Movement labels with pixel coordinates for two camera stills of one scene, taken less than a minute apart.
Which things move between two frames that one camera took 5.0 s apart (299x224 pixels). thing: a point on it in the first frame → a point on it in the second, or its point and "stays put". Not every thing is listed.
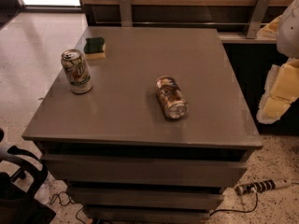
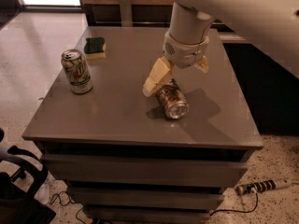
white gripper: [290, 32] → [184, 54]
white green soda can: [77, 71] stays put
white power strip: [263, 185] stays put
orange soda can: [171, 97] stays put
